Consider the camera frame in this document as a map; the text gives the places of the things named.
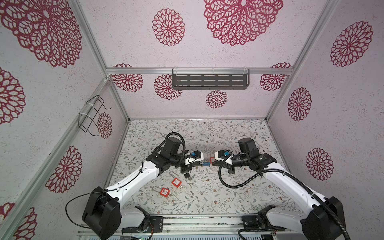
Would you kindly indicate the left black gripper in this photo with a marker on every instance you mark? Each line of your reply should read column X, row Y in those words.
column 189, row 167

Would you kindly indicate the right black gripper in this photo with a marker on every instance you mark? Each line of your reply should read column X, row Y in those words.
column 230, row 170

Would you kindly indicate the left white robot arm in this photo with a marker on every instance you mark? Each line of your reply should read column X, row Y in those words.
column 103, row 213

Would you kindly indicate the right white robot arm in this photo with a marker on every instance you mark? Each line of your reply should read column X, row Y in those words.
column 321, row 218

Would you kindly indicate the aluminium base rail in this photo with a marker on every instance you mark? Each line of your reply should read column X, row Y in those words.
column 201, row 223

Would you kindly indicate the grey slotted wall shelf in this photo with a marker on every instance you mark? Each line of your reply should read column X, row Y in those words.
column 210, row 81

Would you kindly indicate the black wire wall basket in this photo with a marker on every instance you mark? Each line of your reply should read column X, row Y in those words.
column 96, row 121

